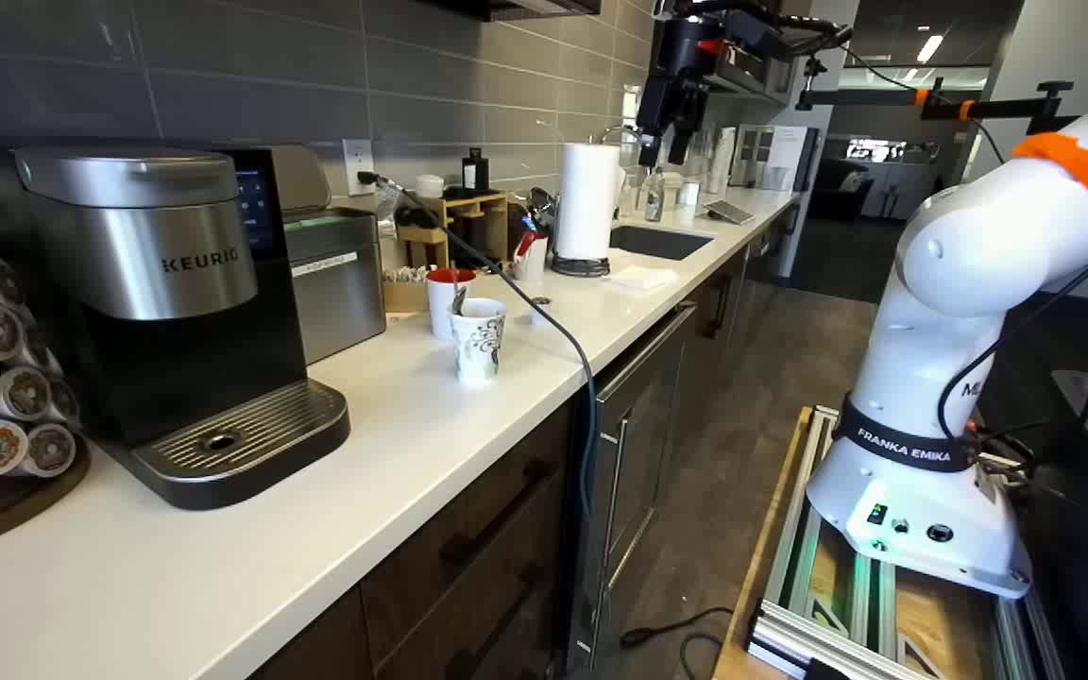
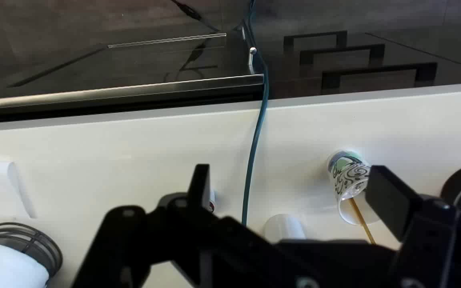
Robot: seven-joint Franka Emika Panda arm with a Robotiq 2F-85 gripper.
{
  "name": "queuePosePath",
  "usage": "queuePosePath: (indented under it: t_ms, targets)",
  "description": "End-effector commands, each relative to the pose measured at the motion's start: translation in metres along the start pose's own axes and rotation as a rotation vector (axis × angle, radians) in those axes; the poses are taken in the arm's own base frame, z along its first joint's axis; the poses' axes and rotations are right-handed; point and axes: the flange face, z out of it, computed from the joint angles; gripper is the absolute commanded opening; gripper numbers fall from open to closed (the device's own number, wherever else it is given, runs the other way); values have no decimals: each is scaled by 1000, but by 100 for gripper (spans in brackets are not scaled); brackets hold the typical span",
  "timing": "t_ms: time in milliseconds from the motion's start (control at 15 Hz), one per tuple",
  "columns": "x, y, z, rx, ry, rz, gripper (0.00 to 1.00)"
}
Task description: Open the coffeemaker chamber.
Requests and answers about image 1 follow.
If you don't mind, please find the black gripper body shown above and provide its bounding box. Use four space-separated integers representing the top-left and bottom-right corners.
633 10 721 167

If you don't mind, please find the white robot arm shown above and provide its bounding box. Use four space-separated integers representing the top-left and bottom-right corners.
808 113 1088 601

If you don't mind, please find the black silver Keurig coffeemaker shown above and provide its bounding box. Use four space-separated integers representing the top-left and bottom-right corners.
0 138 352 509

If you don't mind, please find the white paper towel roll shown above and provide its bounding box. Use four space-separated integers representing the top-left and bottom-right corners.
555 143 618 261

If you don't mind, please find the black kitchen sink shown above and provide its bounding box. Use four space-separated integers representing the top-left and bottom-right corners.
612 225 711 261

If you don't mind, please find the black paper towel holder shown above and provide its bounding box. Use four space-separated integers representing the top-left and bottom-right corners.
550 258 612 278

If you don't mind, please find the white cup with utensils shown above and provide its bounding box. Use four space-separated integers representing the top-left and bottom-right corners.
510 232 546 295

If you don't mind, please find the white cup red rim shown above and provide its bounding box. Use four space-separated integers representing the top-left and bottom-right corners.
428 266 477 338

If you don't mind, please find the wooden condiment organizer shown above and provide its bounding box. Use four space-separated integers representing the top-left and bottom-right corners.
393 193 512 266

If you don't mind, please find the patterned paper cup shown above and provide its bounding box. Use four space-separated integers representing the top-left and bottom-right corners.
454 297 507 385

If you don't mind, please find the white wall outlet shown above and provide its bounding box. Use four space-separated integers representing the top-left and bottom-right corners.
342 138 375 193

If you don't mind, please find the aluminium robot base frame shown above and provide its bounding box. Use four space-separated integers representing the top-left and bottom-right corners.
739 404 1065 680

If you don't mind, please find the black power cable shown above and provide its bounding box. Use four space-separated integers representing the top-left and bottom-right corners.
359 168 738 680

